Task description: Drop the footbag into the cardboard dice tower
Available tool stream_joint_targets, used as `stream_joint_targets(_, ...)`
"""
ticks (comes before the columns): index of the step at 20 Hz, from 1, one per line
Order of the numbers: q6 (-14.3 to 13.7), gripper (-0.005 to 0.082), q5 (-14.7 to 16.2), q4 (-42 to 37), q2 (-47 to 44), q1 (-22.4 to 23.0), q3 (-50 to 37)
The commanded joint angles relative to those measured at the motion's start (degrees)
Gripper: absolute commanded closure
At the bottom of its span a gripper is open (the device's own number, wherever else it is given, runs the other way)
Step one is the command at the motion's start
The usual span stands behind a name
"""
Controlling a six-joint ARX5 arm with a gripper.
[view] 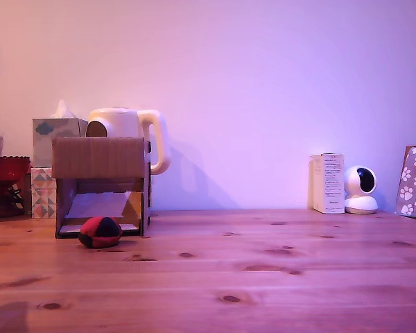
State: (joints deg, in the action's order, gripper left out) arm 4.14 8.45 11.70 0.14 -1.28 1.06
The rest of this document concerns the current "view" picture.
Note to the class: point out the red glass pedestal bowl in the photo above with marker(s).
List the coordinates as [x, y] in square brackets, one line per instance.
[5, 170]

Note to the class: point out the cardboard dice tower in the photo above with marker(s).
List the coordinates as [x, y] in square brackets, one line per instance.
[97, 156]

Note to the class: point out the small white round camera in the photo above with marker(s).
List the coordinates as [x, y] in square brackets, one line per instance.
[360, 204]

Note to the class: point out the cloud print tissue box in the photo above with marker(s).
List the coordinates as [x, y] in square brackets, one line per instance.
[45, 142]

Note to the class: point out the white electric kettle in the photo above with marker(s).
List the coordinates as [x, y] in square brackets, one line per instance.
[125, 123]

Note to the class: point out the triangle pattern small box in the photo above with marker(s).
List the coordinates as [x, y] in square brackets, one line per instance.
[43, 192]

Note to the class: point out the paw print bag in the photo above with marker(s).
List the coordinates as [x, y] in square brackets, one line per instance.
[414, 184]

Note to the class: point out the white printed carton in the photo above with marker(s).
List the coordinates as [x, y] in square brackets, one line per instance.
[333, 184]

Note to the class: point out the red and black footbag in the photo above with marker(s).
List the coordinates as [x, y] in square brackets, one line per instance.
[100, 231]

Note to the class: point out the white tissue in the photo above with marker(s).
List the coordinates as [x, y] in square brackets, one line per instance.
[62, 111]

